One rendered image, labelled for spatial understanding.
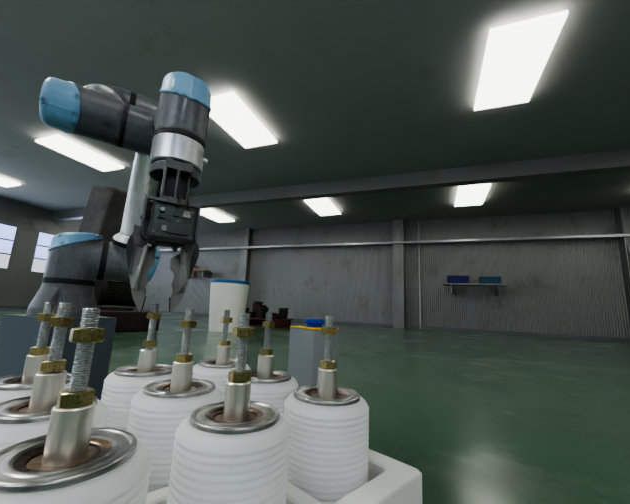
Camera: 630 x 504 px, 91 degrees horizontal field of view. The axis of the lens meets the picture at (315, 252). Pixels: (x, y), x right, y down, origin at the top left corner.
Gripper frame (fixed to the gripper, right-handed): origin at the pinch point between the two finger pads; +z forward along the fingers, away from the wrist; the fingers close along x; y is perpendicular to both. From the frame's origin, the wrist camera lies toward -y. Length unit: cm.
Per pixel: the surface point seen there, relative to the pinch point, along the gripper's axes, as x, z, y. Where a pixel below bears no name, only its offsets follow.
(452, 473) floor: 64, 35, 1
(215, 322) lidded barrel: 97, 22, -391
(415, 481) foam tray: 25.3, 17.3, 26.1
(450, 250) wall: 734, -181, -487
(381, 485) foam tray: 20.6, 16.7, 26.1
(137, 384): -1.1, 10.3, 5.2
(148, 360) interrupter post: -0.1, 8.0, 1.8
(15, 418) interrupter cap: -9.5, 9.2, 18.8
